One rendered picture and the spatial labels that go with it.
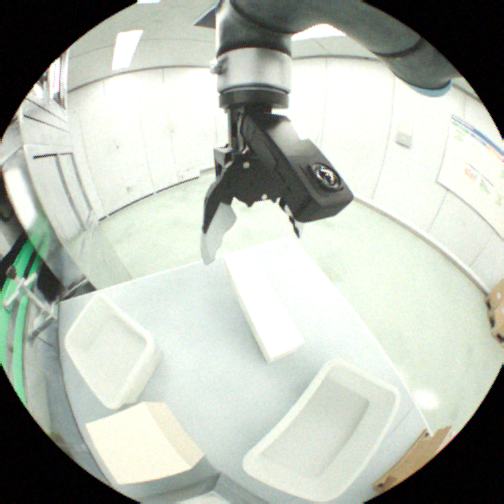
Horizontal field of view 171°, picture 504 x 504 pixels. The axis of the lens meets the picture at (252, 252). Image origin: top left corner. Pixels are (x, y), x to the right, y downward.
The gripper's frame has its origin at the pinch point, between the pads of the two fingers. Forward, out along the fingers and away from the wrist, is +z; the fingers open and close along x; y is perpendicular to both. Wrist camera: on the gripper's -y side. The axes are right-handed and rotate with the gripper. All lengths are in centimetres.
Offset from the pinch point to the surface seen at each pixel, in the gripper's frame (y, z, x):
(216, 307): 3.4, 16.1, 8.0
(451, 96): 28, -158, -309
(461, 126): 8, -116, -315
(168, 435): -19.7, 9.8, 21.9
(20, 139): 26, -35, 53
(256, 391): -16.1, 16.1, 7.0
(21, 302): 7, 0, 64
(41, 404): -17, 6, 53
